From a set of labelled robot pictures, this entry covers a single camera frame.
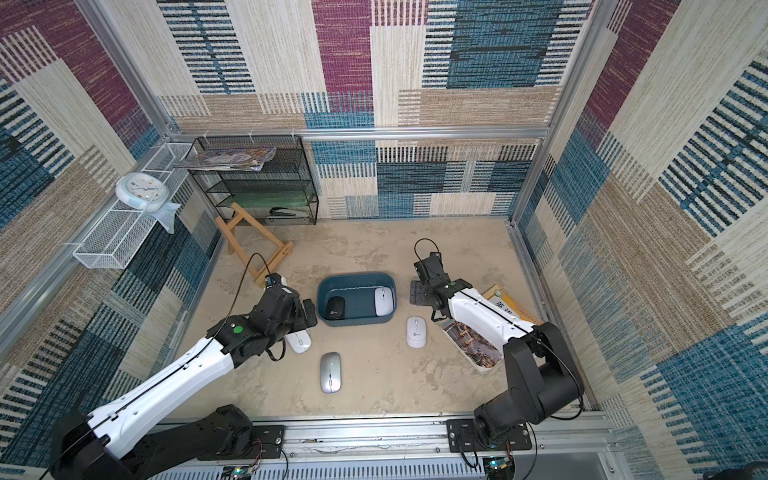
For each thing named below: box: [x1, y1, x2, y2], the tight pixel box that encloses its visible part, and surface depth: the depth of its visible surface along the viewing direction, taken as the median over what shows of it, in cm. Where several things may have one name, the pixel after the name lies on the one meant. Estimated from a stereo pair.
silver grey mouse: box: [320, 352, 342, 394], surface depth 85 cm
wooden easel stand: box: [214, 202, 294, 287], surface depth 101 cm
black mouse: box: [326, 296, 345, 320], surface depth 98 cm
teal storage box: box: [317, 272, 398, 327], surface depth 99 cm
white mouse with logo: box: [406, 316, 427, 349], surface depth 91 cm
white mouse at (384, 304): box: [374, 286, 394, 317], surface depth 98 cm
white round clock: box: [115, 172, 169, 212], surface depth 76 cm
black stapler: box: [269, 207, 309, 217], surface depth 113 cm
